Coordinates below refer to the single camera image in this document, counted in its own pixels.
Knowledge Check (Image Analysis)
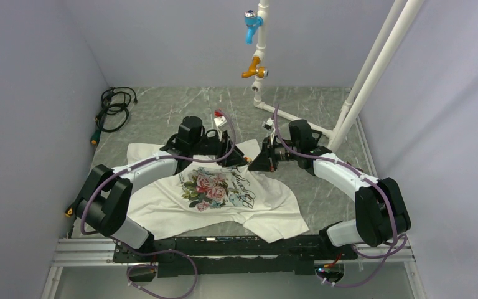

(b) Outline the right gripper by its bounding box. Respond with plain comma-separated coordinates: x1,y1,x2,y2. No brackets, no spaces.
248,136,300,173

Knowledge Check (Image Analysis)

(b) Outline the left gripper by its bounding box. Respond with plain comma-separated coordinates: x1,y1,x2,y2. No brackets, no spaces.
191,128,246,168

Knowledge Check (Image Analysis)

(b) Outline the white printed t-shirt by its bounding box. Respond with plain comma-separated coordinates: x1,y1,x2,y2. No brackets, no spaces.
128,157,309,243

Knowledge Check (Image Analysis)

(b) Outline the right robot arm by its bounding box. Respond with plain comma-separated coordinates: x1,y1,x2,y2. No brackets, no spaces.
248,118,411,259

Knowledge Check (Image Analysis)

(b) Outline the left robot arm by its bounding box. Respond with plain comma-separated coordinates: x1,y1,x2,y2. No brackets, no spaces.
69,110,247,262

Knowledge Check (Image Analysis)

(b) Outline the orange faucet tap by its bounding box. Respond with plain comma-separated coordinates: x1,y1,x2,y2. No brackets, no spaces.
241,56,269,79

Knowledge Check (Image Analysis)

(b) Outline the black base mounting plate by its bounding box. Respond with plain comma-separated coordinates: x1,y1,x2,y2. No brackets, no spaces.
113,235,357,278

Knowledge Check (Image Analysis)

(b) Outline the blue faucet tap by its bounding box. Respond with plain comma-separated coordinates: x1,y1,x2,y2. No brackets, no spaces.
244,10,264,44

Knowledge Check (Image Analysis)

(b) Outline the yellow black screwdriver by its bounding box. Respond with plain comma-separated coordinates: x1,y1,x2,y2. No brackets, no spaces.
65,202,78,217

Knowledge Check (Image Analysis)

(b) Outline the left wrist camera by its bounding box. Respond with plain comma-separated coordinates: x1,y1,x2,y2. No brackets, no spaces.
213,115,229,132

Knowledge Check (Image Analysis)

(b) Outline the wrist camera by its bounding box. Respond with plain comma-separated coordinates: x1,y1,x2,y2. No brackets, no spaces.
262,118,274,131
213,115,229,132

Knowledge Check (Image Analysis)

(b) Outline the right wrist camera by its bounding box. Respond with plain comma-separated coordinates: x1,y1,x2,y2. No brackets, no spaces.
262,118,274,131

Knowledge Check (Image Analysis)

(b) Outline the white pvc pipe frame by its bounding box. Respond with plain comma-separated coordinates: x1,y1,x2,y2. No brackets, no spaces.
251,1,422,149

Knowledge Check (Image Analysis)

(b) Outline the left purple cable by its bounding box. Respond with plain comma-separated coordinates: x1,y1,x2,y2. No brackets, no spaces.
80,109,237,299

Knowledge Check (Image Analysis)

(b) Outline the black coiled cable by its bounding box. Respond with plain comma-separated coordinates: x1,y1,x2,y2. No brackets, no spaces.
90,87,138,146

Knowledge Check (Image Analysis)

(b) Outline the aluminium rail frame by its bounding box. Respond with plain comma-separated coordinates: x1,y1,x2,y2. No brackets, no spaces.
40,117,428,299

